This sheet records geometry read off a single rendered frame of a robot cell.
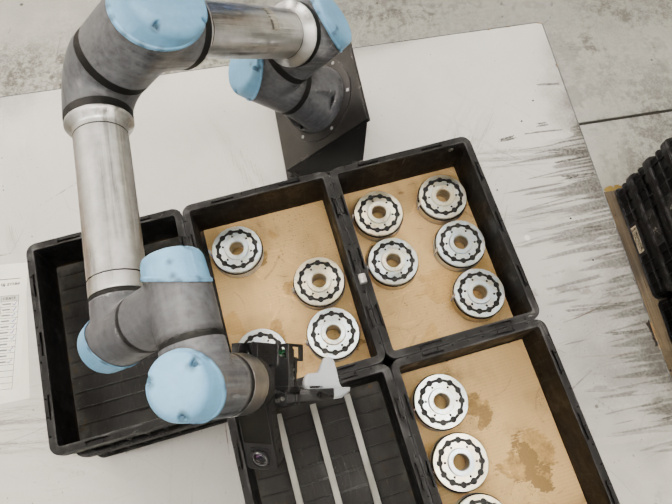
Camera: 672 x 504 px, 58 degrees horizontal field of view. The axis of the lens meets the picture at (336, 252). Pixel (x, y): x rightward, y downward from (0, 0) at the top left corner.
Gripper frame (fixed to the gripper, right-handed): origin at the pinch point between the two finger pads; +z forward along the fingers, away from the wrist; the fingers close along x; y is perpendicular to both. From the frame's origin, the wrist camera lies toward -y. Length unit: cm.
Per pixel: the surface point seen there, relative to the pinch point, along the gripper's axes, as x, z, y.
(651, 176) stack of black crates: -72, 109, 59
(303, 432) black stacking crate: 8.5, 21.4, -7.6
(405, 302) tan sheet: -10.1, 31.7, 16.8
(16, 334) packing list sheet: 73, 16, 13
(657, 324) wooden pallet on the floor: -71, 127, 15
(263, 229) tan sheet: 18.0, 24.5, 33.3
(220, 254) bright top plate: 24.6, 18.2, 27.4
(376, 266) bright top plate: -5.3, 27.9, 24.0
